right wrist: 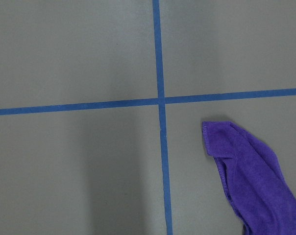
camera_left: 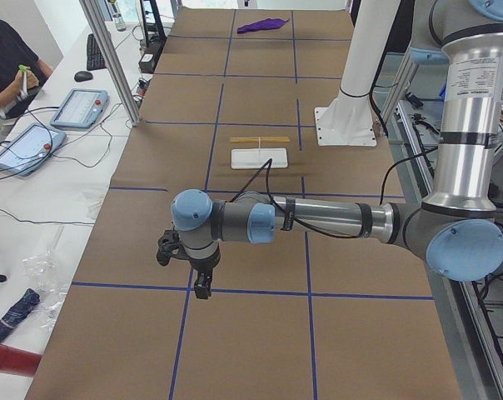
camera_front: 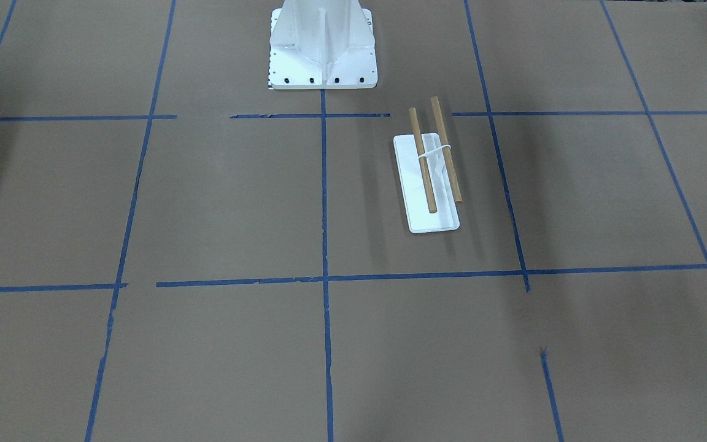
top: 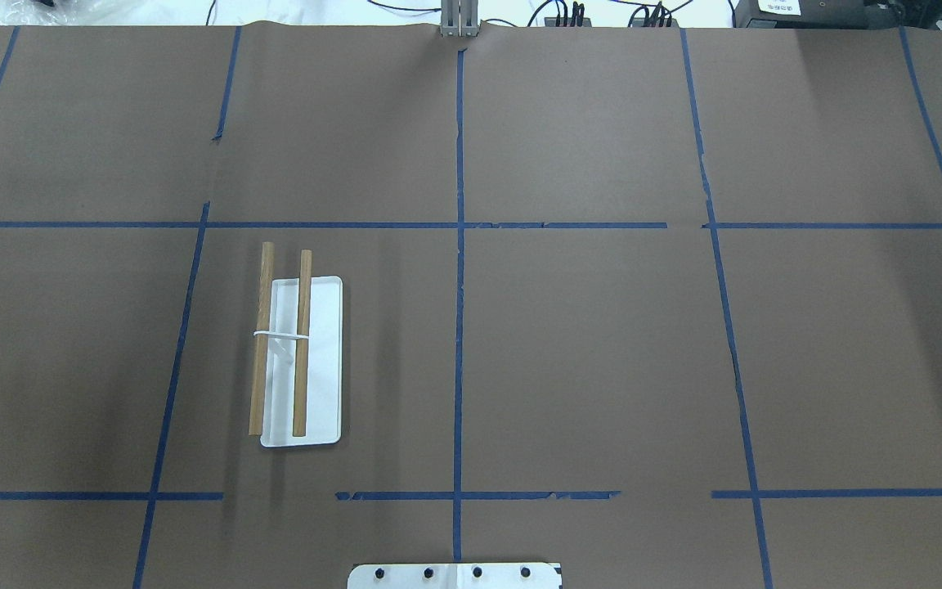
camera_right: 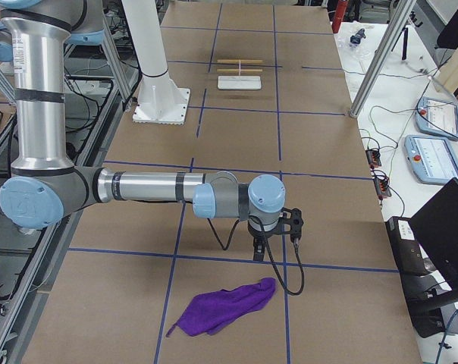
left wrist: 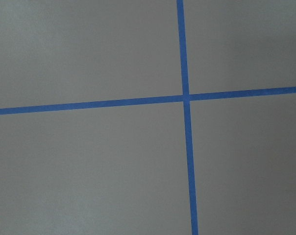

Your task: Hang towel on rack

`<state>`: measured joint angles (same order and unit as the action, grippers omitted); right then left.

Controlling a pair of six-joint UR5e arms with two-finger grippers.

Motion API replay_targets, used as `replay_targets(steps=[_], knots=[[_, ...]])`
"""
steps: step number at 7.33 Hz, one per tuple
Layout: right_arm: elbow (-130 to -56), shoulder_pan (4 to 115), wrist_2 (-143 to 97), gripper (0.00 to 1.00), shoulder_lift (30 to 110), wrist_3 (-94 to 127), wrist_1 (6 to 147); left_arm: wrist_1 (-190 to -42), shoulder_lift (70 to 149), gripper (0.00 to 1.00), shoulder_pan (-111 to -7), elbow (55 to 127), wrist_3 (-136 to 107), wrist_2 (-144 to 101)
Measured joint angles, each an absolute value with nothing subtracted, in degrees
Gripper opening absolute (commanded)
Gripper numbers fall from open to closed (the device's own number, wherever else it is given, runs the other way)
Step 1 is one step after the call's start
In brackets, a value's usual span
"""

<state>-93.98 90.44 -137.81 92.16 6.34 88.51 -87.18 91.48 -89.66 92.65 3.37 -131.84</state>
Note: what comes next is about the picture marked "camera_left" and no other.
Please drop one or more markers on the blue teach pendant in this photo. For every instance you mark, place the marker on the blue teach pendant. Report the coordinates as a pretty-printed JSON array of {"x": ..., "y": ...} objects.
[
  {"x": 30, "y": 149},
  {"x": 80, "y": 109}
]

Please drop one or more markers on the aluminium frame post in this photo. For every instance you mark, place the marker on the aluminium frame post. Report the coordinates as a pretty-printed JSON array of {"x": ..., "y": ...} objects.
[{"x": 99, "y": 29}]

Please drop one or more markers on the red cylinder tube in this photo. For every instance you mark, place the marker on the red cylinder tube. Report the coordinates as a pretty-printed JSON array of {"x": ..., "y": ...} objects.
[{"x": 18, "y": 362}]

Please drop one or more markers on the clear plastic bag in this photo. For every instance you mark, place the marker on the clear plastic bag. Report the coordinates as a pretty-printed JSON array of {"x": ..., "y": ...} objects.
[{"x": 48, "y": 276}]

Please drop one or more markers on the black keyboard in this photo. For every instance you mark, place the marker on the black keyboard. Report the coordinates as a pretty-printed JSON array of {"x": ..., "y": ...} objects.
[{"x": 95, "y": 59}]

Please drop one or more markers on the seated person black shirt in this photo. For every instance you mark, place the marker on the seated person black shirt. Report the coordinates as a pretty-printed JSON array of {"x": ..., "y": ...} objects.
[{"x": 20, "y": 67}]

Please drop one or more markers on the lower blue teach pendant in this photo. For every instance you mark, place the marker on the lower blue teach pendant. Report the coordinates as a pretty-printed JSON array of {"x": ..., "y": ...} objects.
[{"x": 30, "y": 149}]

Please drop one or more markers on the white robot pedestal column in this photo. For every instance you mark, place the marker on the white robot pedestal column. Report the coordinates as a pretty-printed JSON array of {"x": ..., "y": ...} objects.
[{"x": 348, "y": 120}]

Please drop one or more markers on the purple towel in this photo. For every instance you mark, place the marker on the purple towel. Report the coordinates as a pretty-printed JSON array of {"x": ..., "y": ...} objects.
[{"x": 263, "y": 25}]

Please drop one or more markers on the upper blue teach pendant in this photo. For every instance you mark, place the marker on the upper blue teach pendant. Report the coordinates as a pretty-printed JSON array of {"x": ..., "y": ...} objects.
[{"x": 80, "y": 109}]

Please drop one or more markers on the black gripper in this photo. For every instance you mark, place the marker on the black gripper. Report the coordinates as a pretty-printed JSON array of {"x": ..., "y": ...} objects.
[{"x": 206, "y": 266}]

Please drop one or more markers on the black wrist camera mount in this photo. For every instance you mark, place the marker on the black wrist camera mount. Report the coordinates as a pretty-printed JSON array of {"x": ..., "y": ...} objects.
[{"x": 169, "y": 246}]

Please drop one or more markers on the folded dark blue umbrella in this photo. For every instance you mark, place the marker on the folded dark blue umbrella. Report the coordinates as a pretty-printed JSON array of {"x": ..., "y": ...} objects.
[{"x": 18, "y": 312}]

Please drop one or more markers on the black power brick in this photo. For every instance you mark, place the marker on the black power brick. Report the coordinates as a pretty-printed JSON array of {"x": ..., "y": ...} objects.
[{"x": 147, "y": 63}]

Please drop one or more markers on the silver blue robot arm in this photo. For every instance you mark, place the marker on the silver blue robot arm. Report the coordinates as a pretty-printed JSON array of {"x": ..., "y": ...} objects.
[{"x": 452, "y": 229}]

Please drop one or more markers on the black computer mouse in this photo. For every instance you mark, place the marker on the black computer mouse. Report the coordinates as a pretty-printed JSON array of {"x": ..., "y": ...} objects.
[{"x": 82, "y": 76}]

